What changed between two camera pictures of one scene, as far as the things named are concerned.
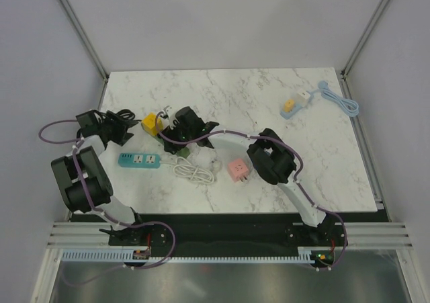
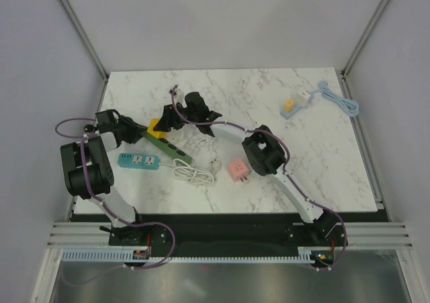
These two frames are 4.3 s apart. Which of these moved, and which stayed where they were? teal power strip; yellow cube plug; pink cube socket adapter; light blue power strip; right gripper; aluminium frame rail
Moved: yellow cube plug; right gripper
Stayed: teal power strip; pink cube socket adapter; aluminium frame rail; light blue power strip
